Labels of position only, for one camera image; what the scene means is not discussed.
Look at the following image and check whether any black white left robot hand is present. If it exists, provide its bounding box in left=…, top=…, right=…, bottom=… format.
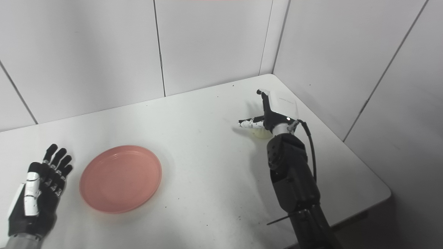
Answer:
left=8, top=144, right=74, bottom=240

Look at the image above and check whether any pink round plate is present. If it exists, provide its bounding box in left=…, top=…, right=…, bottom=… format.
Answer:
left=79, top=145, right=163, bottom=214

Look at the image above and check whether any pale steamed bun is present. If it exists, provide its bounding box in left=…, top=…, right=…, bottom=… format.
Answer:
left=250, top=126, right=274, bottom=139

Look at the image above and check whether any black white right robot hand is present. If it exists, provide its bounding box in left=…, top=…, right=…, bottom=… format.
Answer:
left=237, top=89, right=300, bottom=134

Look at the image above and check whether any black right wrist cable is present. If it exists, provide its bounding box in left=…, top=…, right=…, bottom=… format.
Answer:
left=292, top=119, right=317, bottom=184

